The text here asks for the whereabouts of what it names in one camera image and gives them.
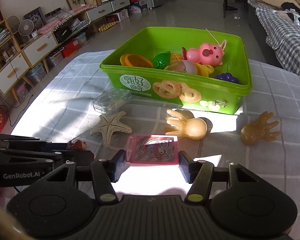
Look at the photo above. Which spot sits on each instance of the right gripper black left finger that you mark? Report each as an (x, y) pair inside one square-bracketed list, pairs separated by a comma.
[(106, 172)]

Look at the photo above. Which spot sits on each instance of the grey plaid blanket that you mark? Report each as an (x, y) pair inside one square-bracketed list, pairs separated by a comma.
[(282, 35)]

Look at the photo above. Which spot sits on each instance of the wooden drawer shelf unit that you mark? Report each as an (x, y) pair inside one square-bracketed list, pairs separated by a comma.
[(16, 60)]

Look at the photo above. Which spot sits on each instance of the red storage box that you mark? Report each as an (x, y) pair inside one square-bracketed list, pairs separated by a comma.
[(71, 47)]

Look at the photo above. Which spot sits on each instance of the white desk fan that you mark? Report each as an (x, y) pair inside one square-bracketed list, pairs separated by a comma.
[(25, 29)]

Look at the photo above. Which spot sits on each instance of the grey checked table cloth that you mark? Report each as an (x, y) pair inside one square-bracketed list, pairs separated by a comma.
[(62, 110)]

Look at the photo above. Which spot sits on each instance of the tan rubber hand toy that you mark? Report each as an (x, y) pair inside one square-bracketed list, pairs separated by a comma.
[(252, 133), (183, 124)]

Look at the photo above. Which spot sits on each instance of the white wooden sideboard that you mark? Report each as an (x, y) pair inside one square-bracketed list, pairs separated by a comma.
[(94, 12)]

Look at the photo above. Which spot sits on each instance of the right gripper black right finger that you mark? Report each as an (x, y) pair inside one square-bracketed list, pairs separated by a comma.
[(199, 174)]

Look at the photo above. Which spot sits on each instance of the dark grey sofa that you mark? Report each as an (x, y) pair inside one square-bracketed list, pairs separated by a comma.
[(260, 35)]

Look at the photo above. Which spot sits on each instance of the beige starfish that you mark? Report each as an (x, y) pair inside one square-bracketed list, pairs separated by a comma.
[(109, 124)]

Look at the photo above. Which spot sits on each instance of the orange plastic toy plate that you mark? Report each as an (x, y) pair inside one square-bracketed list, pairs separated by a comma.
[(135, 60)]

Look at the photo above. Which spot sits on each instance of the pink card box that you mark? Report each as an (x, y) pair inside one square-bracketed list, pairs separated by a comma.
[(152, 150)]

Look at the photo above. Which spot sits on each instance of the clear pink capsule ball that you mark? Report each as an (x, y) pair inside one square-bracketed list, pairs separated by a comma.
[(183, 66)]

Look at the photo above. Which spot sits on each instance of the pink toy pig figure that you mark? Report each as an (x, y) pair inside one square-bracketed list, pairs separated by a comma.
[(207, 53)]

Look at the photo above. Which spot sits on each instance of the purple toy grapes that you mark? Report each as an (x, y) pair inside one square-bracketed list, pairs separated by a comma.
[(227, 77)]

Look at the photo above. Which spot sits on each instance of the green plastic cookie box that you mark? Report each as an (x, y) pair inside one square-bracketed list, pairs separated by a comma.
[(206, 93)]

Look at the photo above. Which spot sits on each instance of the brown toy lobster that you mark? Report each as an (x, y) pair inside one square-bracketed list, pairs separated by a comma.
[(78, 145)]

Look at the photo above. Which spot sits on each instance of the clear plastic case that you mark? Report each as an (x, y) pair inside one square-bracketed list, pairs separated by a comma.
[(111, 100)]

